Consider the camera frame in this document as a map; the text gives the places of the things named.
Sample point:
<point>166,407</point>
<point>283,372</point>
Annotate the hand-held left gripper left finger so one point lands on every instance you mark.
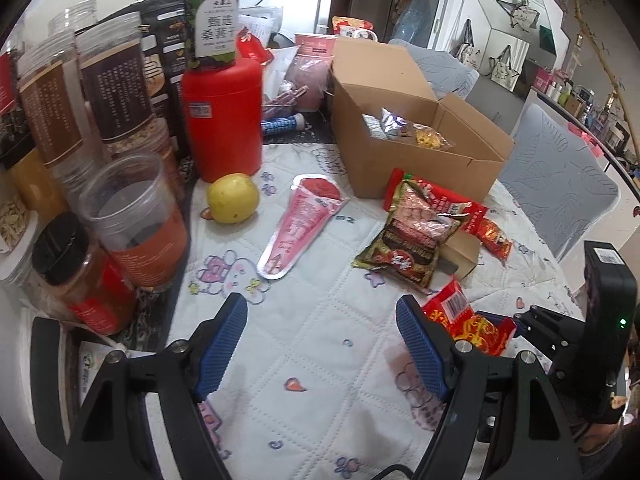
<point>222,345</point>

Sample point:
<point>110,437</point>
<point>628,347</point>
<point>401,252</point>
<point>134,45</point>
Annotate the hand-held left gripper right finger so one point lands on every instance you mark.
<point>420,350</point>

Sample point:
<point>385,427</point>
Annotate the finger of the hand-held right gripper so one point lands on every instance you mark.
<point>555,321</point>
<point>547,347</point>

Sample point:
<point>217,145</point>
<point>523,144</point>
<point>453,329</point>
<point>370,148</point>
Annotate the red yellow snack packet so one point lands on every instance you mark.
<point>460,320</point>

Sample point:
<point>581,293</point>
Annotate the small red snack packet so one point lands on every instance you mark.
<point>495,240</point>

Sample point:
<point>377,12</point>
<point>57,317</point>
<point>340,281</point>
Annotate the small brown cardboard box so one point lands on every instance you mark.
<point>462,256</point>

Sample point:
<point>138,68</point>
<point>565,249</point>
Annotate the dark brown snack packet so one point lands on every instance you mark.
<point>405,245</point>

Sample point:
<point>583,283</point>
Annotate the pink cone packet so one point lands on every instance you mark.
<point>300,220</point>

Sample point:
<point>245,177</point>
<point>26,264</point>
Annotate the long red green snack packet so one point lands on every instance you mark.
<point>452,205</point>

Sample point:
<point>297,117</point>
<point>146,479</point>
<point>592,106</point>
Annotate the white foil snack packet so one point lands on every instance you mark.
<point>395,120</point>

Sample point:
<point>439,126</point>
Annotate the person's right hand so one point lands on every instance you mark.
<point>602,435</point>

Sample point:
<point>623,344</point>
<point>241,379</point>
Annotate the white printed quilted tablecloth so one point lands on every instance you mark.
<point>320,310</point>

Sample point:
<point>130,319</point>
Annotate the orange label plastic jar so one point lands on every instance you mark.
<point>140,250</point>

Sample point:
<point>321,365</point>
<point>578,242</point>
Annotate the white green packet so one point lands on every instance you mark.
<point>97,365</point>

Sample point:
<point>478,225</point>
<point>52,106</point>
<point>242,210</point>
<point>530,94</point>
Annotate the grey padded chair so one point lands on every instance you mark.
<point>445,72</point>
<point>555,175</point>

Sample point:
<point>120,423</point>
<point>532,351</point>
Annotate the yellow lemon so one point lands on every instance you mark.
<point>232,199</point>

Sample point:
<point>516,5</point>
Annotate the black lid spice jar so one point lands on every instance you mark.
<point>80,285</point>

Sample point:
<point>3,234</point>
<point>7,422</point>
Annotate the red plastic canister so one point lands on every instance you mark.
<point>222,130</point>

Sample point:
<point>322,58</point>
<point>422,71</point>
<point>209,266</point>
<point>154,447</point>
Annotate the row of cosmetic bottles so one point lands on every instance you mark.
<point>565,92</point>

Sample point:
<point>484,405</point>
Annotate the blue white tube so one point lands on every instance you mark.
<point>280,125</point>

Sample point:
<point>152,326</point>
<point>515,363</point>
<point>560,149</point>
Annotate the white seed filled jar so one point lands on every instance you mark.
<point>15,230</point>

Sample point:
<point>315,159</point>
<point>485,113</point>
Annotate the yellow filled clear jar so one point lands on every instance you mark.
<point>35,185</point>

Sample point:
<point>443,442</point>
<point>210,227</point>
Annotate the black snack pouch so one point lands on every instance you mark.
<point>170,100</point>
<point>165,15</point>

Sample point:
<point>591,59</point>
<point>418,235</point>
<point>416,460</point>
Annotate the clear packet of sticks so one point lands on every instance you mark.
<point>287,100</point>

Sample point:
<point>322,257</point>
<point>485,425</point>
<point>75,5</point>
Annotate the bamboo pole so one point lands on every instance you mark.
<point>595,35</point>

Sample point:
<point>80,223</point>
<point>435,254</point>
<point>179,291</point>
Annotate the dark green board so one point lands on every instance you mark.
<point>548,40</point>

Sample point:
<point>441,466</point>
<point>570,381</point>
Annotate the dark label clear jar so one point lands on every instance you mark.
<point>117,85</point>

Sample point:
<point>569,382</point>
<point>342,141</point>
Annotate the canvas tote bag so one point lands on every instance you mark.
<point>467,47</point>

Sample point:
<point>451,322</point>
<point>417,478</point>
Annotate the brown label clear jar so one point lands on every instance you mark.
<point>50,105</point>

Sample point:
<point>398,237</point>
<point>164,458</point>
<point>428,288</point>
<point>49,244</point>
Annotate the red gift packet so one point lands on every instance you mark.
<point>252,47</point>

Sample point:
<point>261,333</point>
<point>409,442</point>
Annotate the canvas bag with black hanger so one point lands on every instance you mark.
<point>522,15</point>

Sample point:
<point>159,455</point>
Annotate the purple label clear jar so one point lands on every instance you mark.
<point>212,20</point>

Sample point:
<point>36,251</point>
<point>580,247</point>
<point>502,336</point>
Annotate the white paper packet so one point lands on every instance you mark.
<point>262,20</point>

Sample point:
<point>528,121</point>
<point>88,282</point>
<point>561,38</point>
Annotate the red white snack bag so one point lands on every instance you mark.
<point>355,27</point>

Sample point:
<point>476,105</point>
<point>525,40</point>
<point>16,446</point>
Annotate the red label clear jar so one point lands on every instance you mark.
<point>7,90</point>

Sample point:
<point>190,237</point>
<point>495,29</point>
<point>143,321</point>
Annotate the blue plastic garment cover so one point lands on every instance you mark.
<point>415,10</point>

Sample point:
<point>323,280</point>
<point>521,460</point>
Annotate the plain clear jar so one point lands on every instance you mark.
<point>72,15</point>

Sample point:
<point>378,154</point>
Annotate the black plastic frame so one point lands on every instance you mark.
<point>45,375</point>

